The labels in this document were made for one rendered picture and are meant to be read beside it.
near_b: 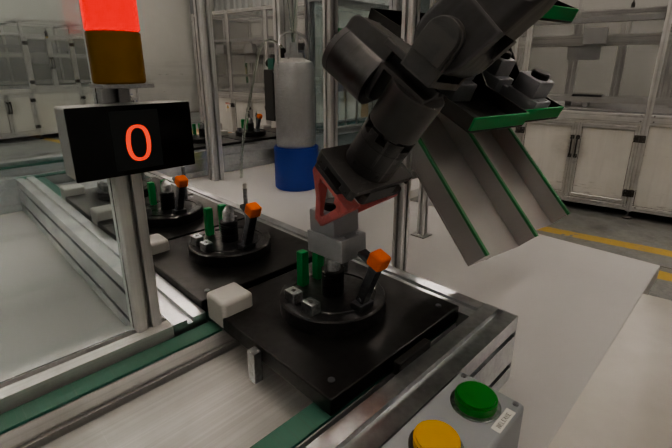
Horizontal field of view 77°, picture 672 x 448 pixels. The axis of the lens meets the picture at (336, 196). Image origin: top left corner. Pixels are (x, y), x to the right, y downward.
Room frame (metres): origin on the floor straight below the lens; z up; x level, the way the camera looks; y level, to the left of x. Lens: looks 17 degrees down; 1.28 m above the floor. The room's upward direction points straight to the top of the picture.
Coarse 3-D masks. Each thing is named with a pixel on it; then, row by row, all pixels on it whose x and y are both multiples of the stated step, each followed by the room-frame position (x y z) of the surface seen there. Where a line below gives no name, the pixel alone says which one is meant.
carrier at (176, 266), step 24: (168, 240) 0.72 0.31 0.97; (192, 240) 0.66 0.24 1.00; (216, 240) 0.68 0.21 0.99; (240, 240) 0.68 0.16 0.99; (264, 240) 0.68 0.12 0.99; (288, 240) 0.72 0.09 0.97; (168, 264) 0.63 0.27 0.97; (192, 264) 0.63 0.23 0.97; (216, 264) 0.61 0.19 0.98; (240, 264) 0.62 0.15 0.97; (264, 264) 0.63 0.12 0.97; (288, 264) 0.63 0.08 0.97; (192, 288) 0.55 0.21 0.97; (216, 288) 0.55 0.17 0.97
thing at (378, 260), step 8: (360, 256) 0.46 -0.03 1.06; (368, 256) 0.46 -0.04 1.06; (376, 256) 0.44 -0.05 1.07; (384, 256) 0.44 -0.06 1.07; (368, 264) 0.45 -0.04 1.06; (376, 264) 0.44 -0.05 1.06; (384, 264) 0.44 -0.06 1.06; (368, 272) 0.45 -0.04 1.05; (376, 272) 0.44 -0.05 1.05; (368, 280) 0.45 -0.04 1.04; (376, 280) 0.45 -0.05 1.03; (360, 288) 0.46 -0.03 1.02; (368, 288) 0.45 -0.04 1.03; (360, 296) 0.46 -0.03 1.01; (368, 296) 0.46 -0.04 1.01
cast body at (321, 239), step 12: (312, 216) 0.50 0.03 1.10; (348, 216) 0.49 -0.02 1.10; (312, 228) 0.50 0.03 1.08; (324, 228) 0.49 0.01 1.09; (336, 228) 0.48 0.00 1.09; (348, 228) 0.49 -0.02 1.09; (312, 240) 0.50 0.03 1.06; (324, 240) 0.49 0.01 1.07; (336, 240) 0.47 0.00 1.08; (348, 240) 0.47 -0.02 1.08; (360, 240) 0.49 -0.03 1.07; (324, 252) 0.49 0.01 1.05; (336, 252) 0.47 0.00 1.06; (348, 252) 0.47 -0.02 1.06
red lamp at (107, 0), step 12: (84, 0) 0.43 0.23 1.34; (96, 0) 0.43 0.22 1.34; (108, 0) 0.43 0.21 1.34; (120, 0) 0.44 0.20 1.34; (132, 0) 0.45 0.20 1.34; (84, 12) 0.43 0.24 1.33; (96, 12) 0.43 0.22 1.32; (108, 12) 0.43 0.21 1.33; (120, 12) 0.43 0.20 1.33; (132, 12) 0.45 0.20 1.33; (84, 24) 0.43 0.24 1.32; (96, 24) 0.43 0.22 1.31; (108, 24) 0.43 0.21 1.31; (120, 24) 0.43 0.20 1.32; (132, 24) 0.44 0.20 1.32
